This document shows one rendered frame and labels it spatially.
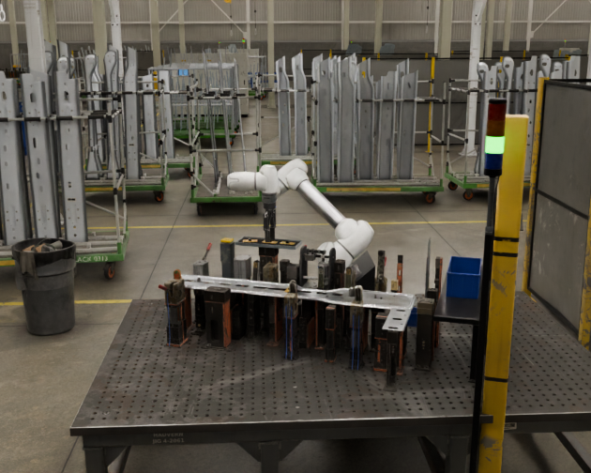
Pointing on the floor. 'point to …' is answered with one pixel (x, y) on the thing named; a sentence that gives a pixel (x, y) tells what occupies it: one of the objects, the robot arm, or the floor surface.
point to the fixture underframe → (260, 439)
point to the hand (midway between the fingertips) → (269, 236)
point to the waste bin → (46, 283)
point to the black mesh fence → (481, 346)
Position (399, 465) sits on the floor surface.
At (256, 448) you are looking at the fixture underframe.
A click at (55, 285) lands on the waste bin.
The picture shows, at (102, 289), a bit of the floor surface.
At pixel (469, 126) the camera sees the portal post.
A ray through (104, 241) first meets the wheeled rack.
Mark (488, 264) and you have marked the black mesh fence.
